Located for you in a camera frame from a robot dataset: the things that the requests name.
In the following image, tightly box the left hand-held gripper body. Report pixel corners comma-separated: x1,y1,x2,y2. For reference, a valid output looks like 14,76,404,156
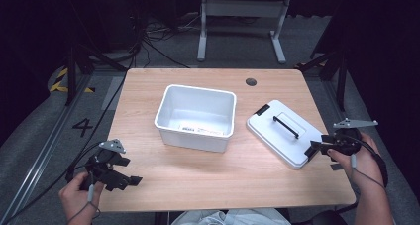
78,138,134,192

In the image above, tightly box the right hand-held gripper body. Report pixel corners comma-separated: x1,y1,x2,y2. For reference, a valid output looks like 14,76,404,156
329,118,379,157

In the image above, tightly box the white lid with black handle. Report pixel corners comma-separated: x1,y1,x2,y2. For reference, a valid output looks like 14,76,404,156
246,99,325,170

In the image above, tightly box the person's right hand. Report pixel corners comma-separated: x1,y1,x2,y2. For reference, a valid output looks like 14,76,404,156
327,131,386,190

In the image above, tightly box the person's left hand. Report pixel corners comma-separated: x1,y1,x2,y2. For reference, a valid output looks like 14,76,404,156
58,171,107,220

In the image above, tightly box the black metal stand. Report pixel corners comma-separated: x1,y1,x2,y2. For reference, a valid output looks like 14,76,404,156
294,49,349,113
64,42,129,107

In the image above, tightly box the white paper label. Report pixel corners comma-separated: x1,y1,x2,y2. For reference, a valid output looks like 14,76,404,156
177,123,224,137

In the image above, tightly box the white plastic storage box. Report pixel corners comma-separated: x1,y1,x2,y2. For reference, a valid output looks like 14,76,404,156
154,83,238,154

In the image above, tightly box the yellow and black floor tape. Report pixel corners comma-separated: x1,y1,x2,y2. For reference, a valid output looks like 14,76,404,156
49,67,96,94

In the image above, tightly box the person's light grey clothing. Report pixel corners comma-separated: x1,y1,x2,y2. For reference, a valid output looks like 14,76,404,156
170,207,292,225

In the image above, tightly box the grey cable with plug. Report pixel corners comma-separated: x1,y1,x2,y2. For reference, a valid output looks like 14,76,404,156
350,154,386,189
66,182,101,225

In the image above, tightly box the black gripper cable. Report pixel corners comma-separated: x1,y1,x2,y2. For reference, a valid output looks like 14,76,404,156
343,133,389,188
0,141,102,225

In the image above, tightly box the aluminium floor rail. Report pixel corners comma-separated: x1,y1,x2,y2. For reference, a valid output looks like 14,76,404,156
0,73,94,223

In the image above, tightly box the tangle of black floor cables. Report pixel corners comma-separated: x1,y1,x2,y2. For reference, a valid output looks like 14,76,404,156
130,10,202,69

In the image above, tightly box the grey metal desk frame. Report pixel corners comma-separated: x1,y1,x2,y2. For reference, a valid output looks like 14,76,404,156
196,0,292,65

